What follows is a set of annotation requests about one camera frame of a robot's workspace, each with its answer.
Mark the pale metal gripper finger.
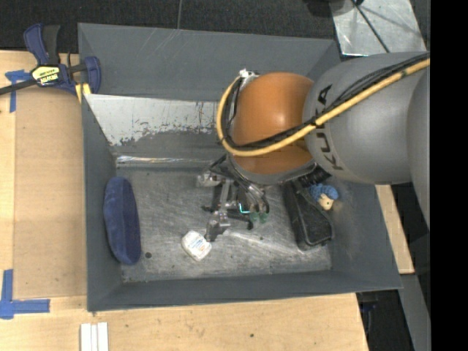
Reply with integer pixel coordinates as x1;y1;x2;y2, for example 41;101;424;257
204;210;233;243
196;173;222;189

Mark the black flat case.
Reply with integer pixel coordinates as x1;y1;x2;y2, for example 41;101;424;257
282;181;336;252

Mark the small white plastic box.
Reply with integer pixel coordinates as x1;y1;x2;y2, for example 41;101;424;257
181;230;213;263

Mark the blue crochet toy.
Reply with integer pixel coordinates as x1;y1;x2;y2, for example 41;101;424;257
306;183;340;212

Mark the grey metal bin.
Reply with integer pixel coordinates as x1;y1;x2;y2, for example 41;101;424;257
77;22;404;312

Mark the dark blue oval cushion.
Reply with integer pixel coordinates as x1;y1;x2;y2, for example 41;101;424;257
102;175;143;265

